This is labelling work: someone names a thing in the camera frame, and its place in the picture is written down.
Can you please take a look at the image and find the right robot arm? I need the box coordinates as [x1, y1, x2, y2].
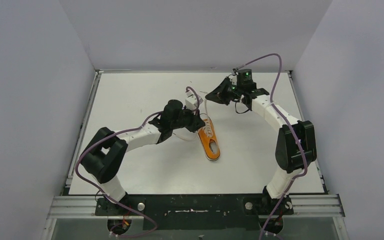
[205, 69, 317, 214]

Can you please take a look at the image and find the white shoelace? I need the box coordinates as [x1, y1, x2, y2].
[173, 96, 217, 144]

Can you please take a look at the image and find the orange canvas sneaker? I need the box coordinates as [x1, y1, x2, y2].
[197, 115, 221, 162]

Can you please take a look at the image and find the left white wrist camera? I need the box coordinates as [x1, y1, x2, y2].
[185, 94, 203, 111]

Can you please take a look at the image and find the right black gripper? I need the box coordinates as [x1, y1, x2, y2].
[205, 77, 243, 107]

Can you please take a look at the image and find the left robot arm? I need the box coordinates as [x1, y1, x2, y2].
[76, 96, 205, 214]

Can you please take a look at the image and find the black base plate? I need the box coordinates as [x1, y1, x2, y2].
[94, 193, 289, 231]

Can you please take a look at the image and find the aluminium frame rail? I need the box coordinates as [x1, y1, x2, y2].
[47, 194, 346, 219]

